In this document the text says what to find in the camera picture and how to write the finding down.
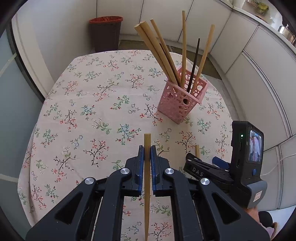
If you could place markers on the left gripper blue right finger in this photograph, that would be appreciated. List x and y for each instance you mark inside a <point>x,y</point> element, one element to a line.
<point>160,186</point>

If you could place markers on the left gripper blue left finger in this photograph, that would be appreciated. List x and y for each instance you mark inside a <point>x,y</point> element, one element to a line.
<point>136,167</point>

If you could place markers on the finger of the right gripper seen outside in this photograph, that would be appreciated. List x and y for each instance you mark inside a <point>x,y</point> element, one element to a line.
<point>220,163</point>

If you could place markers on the white kitchen cabinets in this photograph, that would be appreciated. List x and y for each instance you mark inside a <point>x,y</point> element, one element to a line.
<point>259,68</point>

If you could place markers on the person's hand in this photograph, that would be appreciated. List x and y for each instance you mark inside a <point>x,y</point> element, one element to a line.
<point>265,219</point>

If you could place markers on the pink perforated utensil basket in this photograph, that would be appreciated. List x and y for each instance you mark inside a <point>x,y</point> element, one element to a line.
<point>176,103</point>

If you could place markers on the floral tablecloth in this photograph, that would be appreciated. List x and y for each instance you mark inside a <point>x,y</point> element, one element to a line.
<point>95,118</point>

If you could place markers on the brown bin with orange rim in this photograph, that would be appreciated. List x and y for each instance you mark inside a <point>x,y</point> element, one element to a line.
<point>104,32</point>

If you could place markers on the large steel pot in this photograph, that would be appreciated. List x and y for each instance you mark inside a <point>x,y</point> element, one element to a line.
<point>287,34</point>

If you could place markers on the black camera with screen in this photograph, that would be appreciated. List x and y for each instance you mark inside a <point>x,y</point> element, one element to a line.
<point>247,152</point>

